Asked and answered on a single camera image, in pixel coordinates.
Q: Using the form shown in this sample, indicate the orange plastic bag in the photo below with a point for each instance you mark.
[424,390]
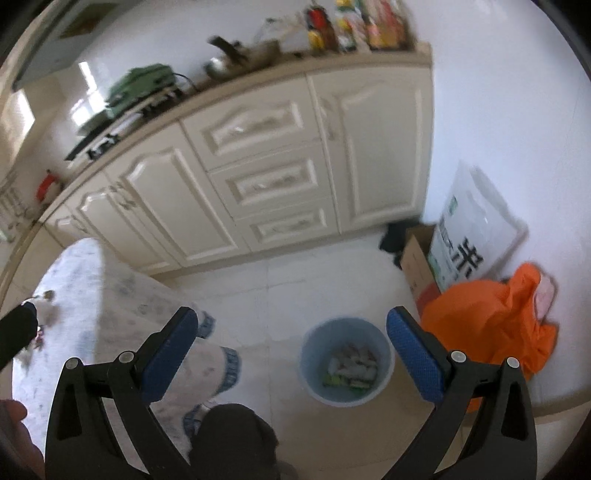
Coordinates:
[491,321]

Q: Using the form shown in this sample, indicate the dark trouser knee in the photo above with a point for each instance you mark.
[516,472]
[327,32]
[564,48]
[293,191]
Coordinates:
[232,442]

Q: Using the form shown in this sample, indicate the person's left hand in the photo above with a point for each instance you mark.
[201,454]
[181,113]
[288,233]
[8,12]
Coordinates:
[28,451]

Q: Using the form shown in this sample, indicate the white blue patterned tablecloth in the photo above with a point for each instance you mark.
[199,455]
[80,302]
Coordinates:
[92,306]

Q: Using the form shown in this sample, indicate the green electric grill appliance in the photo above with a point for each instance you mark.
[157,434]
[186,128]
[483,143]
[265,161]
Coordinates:
[137,84]

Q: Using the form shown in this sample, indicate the hanging utensil rack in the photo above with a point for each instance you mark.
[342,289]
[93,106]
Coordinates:
[16,216]

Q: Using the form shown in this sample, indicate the gas stove with wok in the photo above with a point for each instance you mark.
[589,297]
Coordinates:
[111,132]

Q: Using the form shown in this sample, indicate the white rice sack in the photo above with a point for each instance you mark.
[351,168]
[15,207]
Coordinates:
[476,232]

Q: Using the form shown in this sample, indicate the steel kettle pot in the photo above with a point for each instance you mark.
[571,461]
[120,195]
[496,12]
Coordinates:
[238,60]

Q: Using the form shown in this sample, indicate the cardboard box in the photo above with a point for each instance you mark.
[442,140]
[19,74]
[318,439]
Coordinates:
[416,268]

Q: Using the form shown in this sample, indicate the blue trash bin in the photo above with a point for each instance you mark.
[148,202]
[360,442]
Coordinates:
[345,362]

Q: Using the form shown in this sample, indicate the condiment bottles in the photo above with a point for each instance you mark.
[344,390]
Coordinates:
[359,26]

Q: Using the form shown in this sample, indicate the cream kitchen cabinets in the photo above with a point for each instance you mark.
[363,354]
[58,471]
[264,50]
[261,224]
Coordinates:
[298,152]

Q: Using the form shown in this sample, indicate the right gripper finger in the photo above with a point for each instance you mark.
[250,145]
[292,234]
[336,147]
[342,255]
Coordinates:
[18,328]

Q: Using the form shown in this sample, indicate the red white bowl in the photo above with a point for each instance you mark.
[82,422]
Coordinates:
[48,190]

